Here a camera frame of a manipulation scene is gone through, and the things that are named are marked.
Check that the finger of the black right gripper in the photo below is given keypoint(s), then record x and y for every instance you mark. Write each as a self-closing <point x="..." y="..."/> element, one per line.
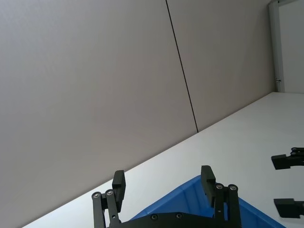
<point x="288" y="208"/>
<point x="283" y="162"/>

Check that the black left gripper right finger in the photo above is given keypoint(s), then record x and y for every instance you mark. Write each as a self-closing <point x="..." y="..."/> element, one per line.
<point x="207" y="184"/>

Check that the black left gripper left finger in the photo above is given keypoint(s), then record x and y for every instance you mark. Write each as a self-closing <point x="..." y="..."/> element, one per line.
<point x="118" y="190"/>

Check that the blue plastic bin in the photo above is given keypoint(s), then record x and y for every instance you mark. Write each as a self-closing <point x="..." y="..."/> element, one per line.
<point x="180" y="199"/>

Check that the white door frame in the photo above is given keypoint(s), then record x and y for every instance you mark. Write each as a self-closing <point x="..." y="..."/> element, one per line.
<point x="275" y="42"/>

